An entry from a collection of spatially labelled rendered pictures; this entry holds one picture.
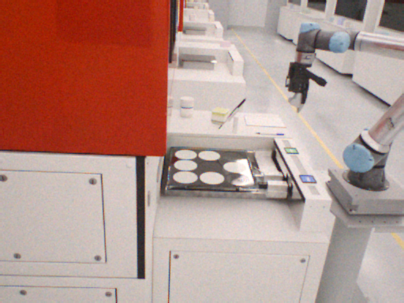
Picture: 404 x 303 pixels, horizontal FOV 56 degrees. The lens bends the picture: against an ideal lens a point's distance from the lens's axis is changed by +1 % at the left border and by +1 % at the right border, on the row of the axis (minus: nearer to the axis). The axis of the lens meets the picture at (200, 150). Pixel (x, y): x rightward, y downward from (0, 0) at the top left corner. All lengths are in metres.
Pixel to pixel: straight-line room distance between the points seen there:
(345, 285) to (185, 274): 0.85
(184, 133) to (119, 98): 0.92
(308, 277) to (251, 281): 0.21
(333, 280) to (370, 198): 0.52
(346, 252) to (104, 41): 1.41
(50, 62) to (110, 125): 0.19
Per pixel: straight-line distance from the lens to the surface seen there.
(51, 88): 0.96
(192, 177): 1.54
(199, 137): 1.82
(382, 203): 1.68
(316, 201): 1.41
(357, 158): 1.53
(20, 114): 1.00
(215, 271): 1.45
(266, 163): 1.77
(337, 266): 1.93
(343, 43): 1.52
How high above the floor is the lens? 1.65
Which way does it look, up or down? 25 degrees down
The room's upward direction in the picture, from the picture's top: 4 degrees clockwise
